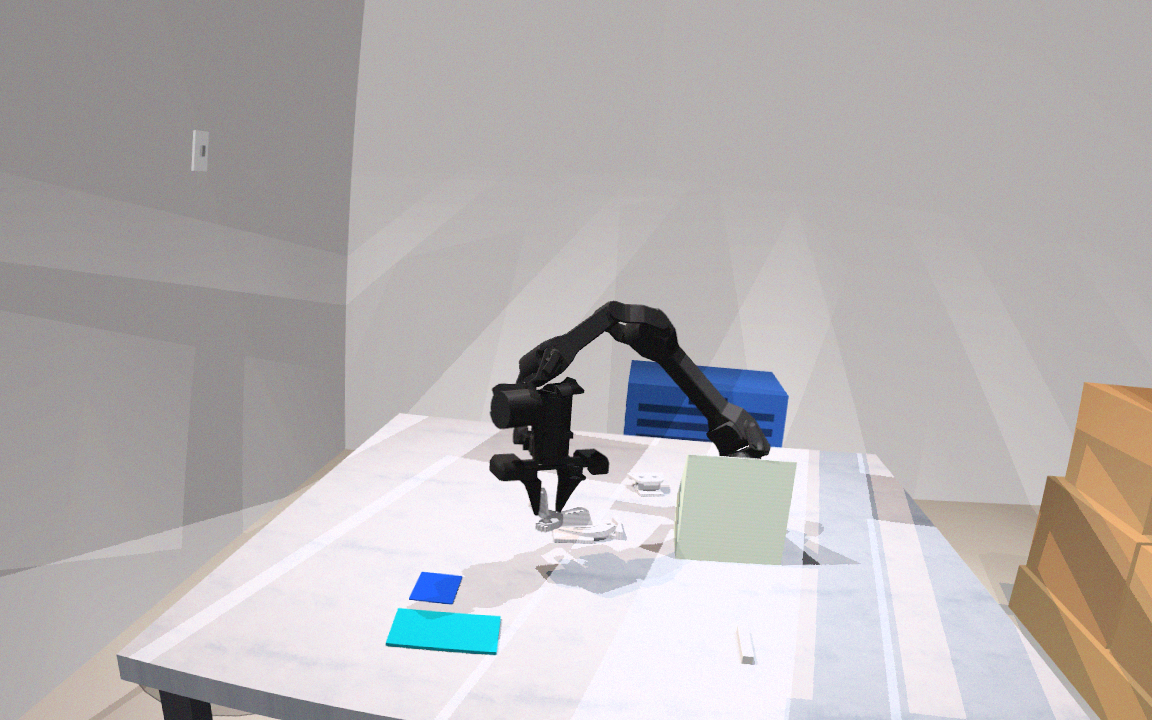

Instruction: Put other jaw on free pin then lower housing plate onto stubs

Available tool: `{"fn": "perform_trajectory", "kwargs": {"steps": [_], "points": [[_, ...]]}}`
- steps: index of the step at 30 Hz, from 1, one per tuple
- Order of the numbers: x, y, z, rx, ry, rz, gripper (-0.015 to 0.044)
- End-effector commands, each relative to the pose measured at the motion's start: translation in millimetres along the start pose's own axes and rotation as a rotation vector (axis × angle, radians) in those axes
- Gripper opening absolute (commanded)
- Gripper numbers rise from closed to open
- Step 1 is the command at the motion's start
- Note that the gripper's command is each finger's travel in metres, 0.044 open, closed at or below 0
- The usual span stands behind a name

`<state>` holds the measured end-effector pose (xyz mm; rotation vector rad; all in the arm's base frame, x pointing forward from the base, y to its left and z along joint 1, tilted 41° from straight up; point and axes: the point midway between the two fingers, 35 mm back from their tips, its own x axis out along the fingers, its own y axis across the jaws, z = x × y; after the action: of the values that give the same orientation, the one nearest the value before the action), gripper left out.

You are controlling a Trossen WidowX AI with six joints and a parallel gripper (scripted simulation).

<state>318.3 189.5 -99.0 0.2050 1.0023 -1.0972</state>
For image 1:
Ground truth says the blue rectangular plate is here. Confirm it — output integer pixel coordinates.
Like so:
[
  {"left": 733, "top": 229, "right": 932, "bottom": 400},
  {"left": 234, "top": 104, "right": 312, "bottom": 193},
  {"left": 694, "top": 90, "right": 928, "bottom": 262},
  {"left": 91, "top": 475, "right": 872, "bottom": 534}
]
[{"left": 409, "top": 573, "right": 462, "bottom": 604}]

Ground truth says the white flat bar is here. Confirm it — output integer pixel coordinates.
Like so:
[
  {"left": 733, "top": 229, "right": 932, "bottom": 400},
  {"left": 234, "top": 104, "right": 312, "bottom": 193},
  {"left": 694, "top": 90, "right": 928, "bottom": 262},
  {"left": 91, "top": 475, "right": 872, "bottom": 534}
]
[{"left": 736, "top": 626, "right": 755, "bottom": 665}]

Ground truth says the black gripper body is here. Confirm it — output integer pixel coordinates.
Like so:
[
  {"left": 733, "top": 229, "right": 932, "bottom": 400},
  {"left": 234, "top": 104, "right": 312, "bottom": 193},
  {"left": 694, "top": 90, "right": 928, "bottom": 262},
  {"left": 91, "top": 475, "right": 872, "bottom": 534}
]
[{"left": 488, "top": 423, "right": 611, "bottom": 482}]

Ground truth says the teal rectangular plate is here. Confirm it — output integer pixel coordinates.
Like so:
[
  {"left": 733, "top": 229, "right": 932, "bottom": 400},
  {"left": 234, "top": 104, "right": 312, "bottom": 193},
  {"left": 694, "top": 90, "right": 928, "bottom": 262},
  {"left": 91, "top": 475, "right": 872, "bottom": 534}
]
[{"left": 386, "top": 608, "right": 501, "bottom": 655}]

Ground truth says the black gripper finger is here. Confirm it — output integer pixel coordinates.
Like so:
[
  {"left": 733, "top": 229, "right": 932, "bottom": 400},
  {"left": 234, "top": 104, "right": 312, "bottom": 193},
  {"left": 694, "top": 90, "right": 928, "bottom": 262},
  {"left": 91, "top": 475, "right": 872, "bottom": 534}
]
[
  {"left": 555, "top": 469, "right": 586, "bottom": 513},
  {"left": 521, "top": 478, "right": 541, "bottom": 516}
]

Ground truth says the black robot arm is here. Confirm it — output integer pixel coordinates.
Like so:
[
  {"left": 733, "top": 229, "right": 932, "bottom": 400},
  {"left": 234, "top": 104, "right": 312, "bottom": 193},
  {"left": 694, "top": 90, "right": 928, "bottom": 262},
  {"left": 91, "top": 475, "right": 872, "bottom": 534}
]
[{"left": 490, "top": 301, "right": 771, "bottom": 458}]

